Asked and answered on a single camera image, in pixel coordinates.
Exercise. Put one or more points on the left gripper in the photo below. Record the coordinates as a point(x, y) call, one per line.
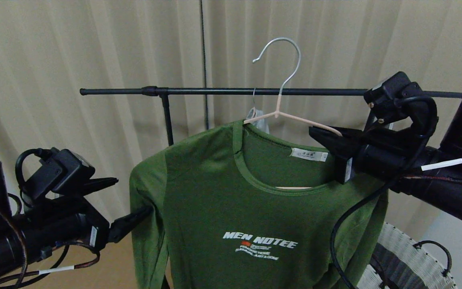
point(66, 228)

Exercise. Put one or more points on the green long-sleeved shirt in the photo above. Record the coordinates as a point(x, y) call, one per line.
point(215, 200)

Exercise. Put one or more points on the black clothes rack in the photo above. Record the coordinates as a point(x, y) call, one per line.
point(215, 91)

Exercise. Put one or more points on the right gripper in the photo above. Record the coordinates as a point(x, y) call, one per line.
point(383, 156)

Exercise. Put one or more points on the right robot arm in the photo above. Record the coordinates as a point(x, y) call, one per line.
point(455, 192)

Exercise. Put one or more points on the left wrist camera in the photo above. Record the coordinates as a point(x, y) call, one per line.
point(62, 172)

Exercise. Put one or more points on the beige curtain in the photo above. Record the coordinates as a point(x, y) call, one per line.
point(94, 40)

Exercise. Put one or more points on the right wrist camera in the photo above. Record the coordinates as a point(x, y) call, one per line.
point(391, 94)

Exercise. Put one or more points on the pink clothes hanger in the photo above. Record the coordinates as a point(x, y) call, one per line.
point(278, 106)
point(254, 100)

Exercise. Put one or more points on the white laundry basket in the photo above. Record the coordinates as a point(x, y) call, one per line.
point(399, 245)

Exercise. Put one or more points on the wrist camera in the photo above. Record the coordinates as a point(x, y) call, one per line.
point(391, 94)
point(62, 172)

